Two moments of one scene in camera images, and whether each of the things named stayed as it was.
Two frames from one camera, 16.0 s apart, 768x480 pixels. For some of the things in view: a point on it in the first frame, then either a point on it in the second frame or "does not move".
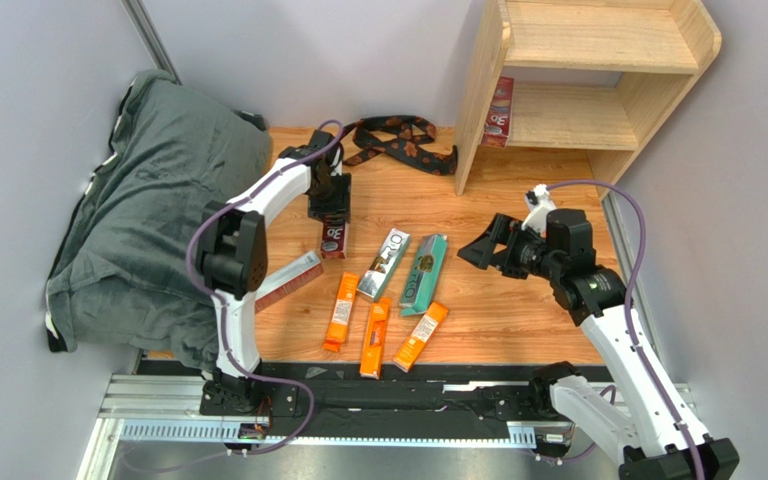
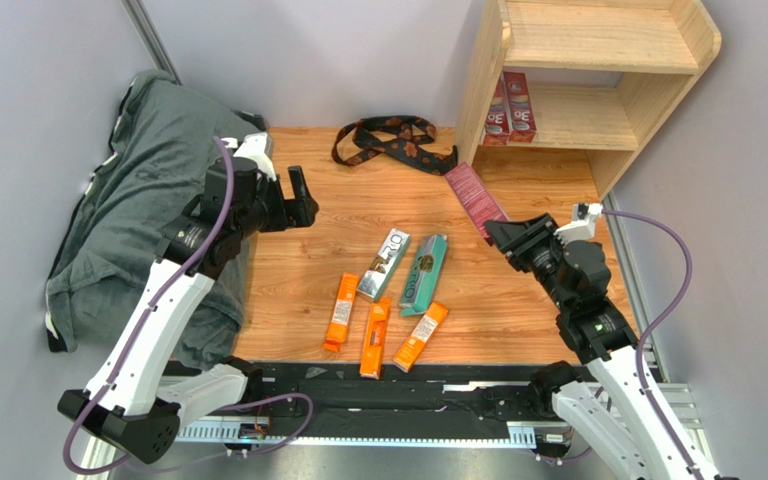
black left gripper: [341, 204] -> [298, 212]
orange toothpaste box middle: [373, 352] does not move
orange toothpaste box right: [414, 347] does not move
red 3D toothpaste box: [498, 124] does not move
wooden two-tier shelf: [661, 47] does not move
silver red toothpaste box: [303, 274] -> [475, 199]
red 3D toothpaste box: [334, 237] -> [521, 119]
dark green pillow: [120, 275] does not move
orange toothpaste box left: [342, 311] does not move
